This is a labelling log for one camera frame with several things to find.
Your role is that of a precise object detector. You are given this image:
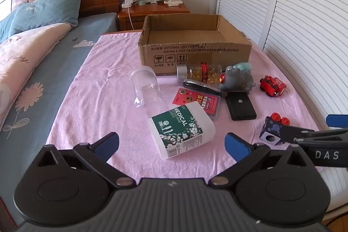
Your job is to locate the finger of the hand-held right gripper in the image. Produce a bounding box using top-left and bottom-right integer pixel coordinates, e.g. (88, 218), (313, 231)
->
(326, 114), (348, 128)
(279, 125), (348, 144)

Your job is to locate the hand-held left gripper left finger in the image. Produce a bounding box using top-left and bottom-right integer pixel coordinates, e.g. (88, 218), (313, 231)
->
(36, 132), (137, 190)

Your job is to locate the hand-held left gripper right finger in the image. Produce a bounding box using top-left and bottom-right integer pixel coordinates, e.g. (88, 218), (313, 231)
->
(208, 132), (314, 190)

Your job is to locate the blue cube toy train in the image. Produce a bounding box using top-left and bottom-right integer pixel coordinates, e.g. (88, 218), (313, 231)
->
(259, 112), (291, 146)

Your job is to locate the red toy train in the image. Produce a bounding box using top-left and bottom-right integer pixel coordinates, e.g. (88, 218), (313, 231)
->
(259, 75), (287, 98)

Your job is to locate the red pen refill box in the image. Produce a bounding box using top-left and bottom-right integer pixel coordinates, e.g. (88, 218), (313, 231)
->
(171, 87), (221, 121)

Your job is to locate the white cotton swab box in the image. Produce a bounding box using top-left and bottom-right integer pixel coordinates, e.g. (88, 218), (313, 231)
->
(147, 101), (216, 159)

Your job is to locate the grey elephant toy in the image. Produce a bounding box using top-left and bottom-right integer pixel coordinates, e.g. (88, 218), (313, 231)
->
(219, 65), (256, 93)

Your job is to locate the clear plastic cup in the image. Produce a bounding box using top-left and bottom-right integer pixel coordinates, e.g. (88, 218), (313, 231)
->
(130, 65), (166, 111)

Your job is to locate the brown cardboard box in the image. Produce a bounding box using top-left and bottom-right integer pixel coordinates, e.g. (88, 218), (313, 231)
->
(138, 14), (253, 77)

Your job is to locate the black rectangular case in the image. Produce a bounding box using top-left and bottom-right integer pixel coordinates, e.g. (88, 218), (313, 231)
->
(224, 91), (258, 121)

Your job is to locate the black glossy pen case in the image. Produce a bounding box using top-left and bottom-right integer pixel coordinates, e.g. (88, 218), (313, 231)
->
(182, 79), (226, 98)

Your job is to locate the glass bottle with gold contents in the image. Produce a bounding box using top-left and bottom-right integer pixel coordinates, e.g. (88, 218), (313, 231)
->
(176, 63), (223, 85)

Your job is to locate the blue floral bed sheet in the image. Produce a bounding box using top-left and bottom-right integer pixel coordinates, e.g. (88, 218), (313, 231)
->
(0, 12), (118, 225)

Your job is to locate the pink quilt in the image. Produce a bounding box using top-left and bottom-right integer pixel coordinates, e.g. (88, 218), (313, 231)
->
(0, 22), (72, 127)

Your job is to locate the wooden nightstand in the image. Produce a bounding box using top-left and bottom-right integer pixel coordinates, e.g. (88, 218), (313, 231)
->
(118, 1), (191, 32)

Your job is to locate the blue pillow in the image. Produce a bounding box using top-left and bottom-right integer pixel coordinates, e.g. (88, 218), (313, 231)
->
(8, 0), (85, 38)
(0, 0), (28, 42)

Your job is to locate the white power cable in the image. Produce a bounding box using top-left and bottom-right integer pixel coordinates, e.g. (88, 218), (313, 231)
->
(127, 6), (136, 31)

